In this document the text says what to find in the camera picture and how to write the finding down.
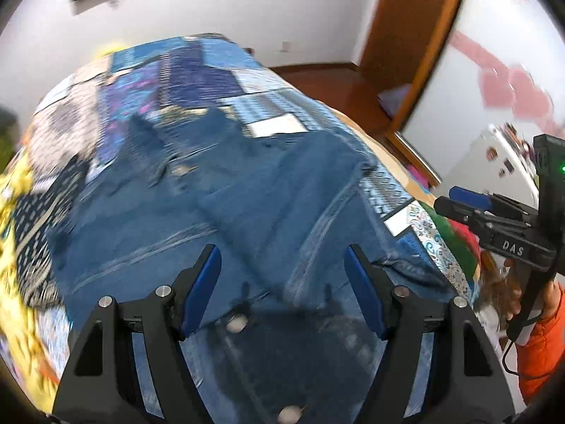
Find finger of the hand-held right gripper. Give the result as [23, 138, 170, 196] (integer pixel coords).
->
[449, 187, 537, 224]
[434, 196, 530, 236]

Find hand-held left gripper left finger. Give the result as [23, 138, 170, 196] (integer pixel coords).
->
[52, 244, 222, 424]

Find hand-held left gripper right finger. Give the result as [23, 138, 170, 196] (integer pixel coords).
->
[344, 244, 515, 424]

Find blue denim jeans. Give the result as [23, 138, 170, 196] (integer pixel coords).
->
[46, 112, 462, 424]

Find person's right forearm orange sleeve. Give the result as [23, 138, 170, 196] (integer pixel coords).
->
[514, 280, 565, 404]

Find person's right hand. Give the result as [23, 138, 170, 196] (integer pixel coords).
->
[503, 258, 565, 321]

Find red and green cloth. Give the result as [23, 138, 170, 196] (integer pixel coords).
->
[419, 201, 483, 284]

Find white cabinet with stickers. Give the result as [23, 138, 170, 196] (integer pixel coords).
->
[441, 123, 545, 224]

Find purple cloth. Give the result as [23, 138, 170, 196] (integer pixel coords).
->
[379, 86, 414, 118]

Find yellow cartoon blanket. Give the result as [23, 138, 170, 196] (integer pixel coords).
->
[0, 42, 129, 389]

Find blue patchwork blanket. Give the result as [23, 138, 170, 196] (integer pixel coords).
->
[0, 33, 482, 424]

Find green cloth covered table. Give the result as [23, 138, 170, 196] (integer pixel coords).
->
[0, 106, 24, 173]

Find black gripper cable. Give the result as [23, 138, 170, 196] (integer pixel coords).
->
[501, 309, 558, 381]

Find pink wall decal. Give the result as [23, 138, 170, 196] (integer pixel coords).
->
[454, 30, 558, 130]

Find wooden door frame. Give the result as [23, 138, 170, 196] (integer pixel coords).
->
[353, 0, 474, 188]

